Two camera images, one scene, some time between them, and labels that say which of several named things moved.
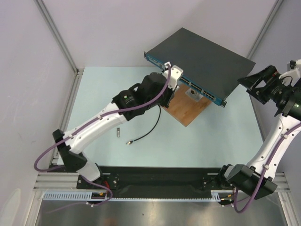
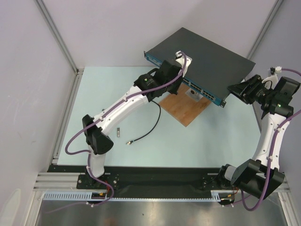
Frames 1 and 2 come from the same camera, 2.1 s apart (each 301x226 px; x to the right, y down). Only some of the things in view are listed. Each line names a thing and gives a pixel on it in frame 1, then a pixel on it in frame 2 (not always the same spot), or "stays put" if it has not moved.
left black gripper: (170, 95) to (174, 90)
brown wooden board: (184, 108) stays put
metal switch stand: (194, 94) stays put
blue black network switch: (211, 69) stays put
